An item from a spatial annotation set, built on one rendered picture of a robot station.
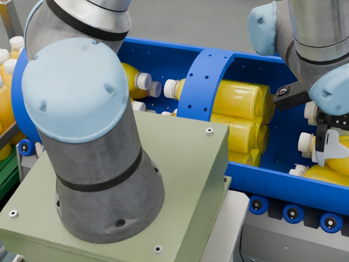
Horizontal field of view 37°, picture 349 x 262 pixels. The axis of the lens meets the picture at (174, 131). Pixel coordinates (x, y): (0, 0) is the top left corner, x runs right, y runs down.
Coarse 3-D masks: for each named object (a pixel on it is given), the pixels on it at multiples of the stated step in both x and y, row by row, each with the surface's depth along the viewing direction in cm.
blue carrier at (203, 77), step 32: (160, 64) 128; (192, 64) 104; (224, 64) 102; (256, 64) 115; (160, 96) 133; (192, 96) 100; (32, 128) 119; (288, 128) 121; (288, 160) 119; (256, 192) 105; (288, 192) 99; (320, 192) 95
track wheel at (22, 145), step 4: (24, 140) 131; (28, 140) 131; (20, 144) 132; (24, 144) 131; (28, 144) 131; (32, 144) 131; (20, 148) 132; (24, 148) 131; (28, 148) 131; (32, 148) 131; (20, 152) 132; (24, 152) 131; (28, 152) 131; (32, 152) 131
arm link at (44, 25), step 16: (48, 0) 66; (64, 0) 65; (80, 0) 65; (96, 0) 64; (112, 0) 65; (128, 0) 67; (32, 16) 72; (48, 16) 66; (64, 16) 65; (80, 16) 64; (96, 16) 65; (112, 16) 66; (128, 16) 70; (32, 32) 69; (48, 32) 66; (64, 32) 65; (80, 32) 65; (96, 32) 65; (112, 32) 66; (32, 48) 67; (112, 48) 69
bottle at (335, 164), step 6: (342, 144) 97; (348, 144) 96; (348, 156) 95; (324, 162) 99; (330, 162) 98; (336, 162) 97; (342, 162) 96; (348, 162) 95; (336, 168) 97; (342, 168) 96; (348, 168) 96; (342, 174) 98; (348, 174) 97
